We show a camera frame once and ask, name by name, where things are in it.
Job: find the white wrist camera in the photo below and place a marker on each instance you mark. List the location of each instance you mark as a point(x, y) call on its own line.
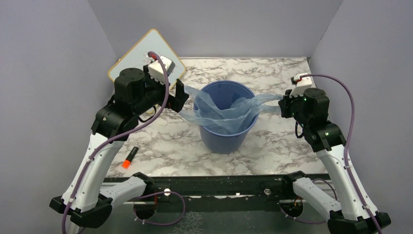
point(155, 71)
point(301, 83)

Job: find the black metal mounting rail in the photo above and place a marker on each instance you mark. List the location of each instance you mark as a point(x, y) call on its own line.
point(216, 194)

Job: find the yellow-framed whiteboard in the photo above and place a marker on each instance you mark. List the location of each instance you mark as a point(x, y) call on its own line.
point(137, 57)

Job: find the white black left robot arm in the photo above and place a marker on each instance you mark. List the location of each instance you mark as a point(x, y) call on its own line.
point(85, 203)

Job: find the light blue trash bag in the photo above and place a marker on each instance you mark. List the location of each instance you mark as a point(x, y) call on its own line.
point(233, 120)

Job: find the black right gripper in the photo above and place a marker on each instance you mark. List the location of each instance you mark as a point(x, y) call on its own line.
point(285, 102)

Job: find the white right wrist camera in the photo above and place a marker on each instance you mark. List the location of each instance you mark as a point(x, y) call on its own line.
point(301, 83)

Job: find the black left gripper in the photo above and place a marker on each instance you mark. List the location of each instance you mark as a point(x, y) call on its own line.
point(177, 102)

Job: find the blue plastic trash bin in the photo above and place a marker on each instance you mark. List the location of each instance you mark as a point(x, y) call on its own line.
point(223, 94)

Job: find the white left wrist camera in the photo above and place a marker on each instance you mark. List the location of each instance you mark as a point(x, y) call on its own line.
point(155, 71)

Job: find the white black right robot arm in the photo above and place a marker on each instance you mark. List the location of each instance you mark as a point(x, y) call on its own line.
point(353, 212)

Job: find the black orange marker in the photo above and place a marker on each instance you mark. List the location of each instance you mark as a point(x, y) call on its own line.
point(130, 157)

